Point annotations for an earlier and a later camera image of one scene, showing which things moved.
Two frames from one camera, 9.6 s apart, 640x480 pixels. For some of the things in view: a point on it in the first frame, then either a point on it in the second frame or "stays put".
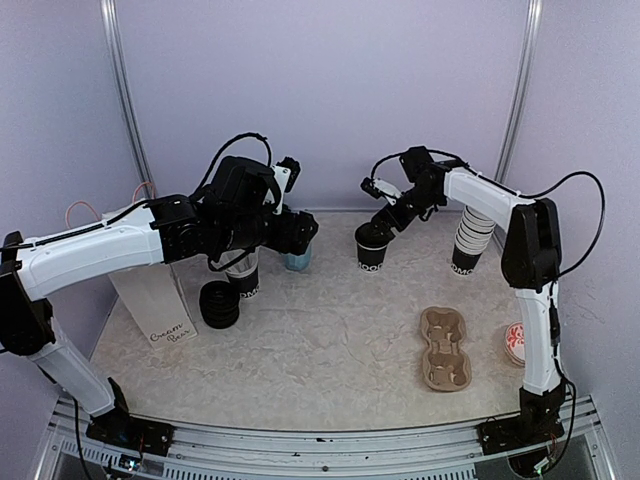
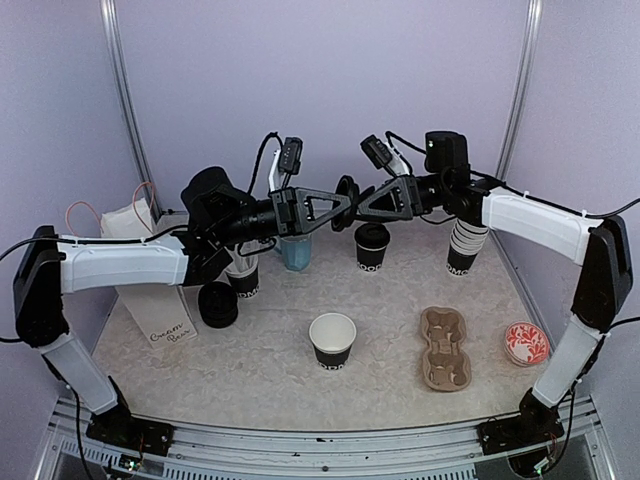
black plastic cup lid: x=375 y=234 stays put
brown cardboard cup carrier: x=446 y=365 stays put
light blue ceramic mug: x=298 y=262 stays put
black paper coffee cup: x=373 y=240 → x=370 y=259
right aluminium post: x=521 y=89 stays put
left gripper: x=296 y=235 → x=294 y=209
